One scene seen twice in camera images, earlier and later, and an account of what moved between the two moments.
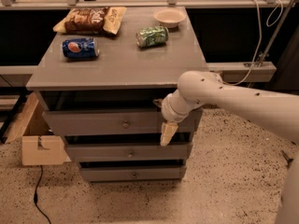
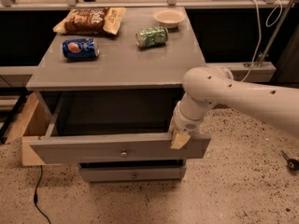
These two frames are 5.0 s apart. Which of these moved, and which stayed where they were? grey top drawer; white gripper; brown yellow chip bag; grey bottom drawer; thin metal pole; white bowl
Moved: grey top drawer; white gripper
Stayed: brown yellow chip bag; white bowl; thin metal pole; grey bottom drawer
